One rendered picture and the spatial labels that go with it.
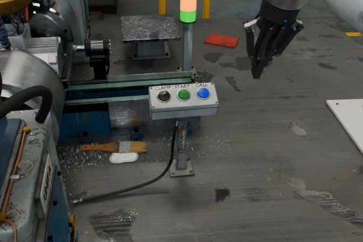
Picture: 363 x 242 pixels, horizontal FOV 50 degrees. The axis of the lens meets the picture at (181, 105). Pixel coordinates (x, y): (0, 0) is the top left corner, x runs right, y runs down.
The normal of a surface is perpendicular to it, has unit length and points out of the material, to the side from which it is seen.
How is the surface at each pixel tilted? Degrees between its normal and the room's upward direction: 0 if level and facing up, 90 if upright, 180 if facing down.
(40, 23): 90
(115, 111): 90
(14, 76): 21
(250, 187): 0
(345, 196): 0
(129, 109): 90
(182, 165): 90
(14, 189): 0
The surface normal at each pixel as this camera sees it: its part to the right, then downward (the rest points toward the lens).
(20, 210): 0.02, -0.83
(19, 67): 0.42, -0.79
